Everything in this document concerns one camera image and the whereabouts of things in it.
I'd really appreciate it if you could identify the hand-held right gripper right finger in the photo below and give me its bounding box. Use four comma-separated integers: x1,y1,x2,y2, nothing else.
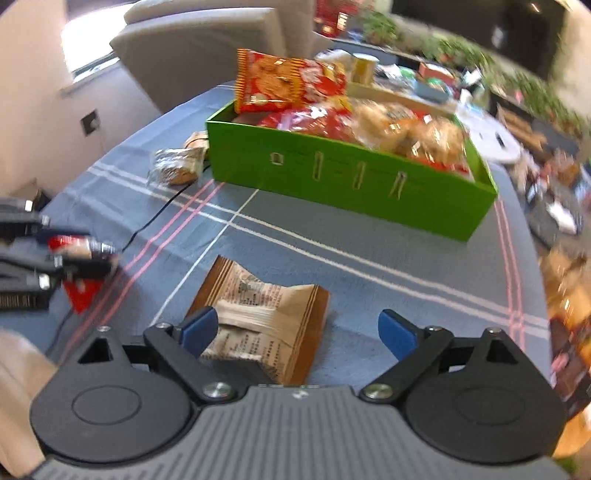
359,310,546,406

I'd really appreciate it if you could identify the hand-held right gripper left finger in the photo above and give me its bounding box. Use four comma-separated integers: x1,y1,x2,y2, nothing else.
65,306,235,404

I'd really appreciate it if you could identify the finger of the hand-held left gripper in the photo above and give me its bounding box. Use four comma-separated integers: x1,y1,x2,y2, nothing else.
0,249,118,289
0,198,90,246

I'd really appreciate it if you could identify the small red snack packet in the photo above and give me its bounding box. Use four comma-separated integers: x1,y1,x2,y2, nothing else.
47,234,117,315

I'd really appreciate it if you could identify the brown paper snack packet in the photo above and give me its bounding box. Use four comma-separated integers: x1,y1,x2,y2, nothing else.
185,255,331,386

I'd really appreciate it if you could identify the green cardboard box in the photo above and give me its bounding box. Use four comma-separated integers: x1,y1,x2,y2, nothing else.
205,99,499,243

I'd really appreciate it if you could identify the brown cake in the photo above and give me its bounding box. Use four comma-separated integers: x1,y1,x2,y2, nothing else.
148,147,206,186

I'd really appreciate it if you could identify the sliced brown bread packet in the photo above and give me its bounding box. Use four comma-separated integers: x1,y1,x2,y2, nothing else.
406,116,468,167

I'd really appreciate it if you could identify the long bread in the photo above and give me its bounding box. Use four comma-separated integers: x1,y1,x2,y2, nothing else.
353,102,419,153

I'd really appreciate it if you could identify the red yellow cracker packet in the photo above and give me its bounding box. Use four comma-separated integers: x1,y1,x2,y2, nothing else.
235,48,349,114

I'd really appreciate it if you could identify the person's left forearm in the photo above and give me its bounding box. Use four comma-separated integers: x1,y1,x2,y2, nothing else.
0,330,60,478

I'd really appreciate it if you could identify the blue plaid tablecloth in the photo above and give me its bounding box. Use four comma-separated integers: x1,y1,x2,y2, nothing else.
39,83,552,402

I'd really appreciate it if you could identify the dark red printed box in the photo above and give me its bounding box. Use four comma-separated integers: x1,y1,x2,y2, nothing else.
549,318,591,416

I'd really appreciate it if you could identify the dark round table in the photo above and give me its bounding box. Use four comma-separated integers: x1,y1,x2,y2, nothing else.
526,180,583,245

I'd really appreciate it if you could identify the dark framed window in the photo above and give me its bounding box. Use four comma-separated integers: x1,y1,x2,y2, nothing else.
60,0,139,79

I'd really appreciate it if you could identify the round white table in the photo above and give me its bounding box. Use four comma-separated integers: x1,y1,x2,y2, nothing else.
318,48,525,164

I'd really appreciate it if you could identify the beige armchair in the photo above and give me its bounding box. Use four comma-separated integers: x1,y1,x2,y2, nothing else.
110,0,333,114

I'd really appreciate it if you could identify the blue bowl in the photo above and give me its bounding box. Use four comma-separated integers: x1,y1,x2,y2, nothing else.
416,76,451,102

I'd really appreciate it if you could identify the yellow canister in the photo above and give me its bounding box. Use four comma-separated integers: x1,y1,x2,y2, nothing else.
348,53,380,85

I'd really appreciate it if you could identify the row of potted plants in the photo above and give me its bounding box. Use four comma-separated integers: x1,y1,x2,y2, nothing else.
360,11,591,134

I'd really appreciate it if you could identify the black cable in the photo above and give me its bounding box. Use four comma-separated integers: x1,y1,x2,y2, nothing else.
44,159,213,356

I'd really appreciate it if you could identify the wall socket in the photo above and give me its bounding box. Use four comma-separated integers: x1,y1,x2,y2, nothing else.
81,108,102,136

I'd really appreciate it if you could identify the wall-mounted television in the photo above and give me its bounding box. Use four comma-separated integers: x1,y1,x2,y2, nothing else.
392,0,566,79

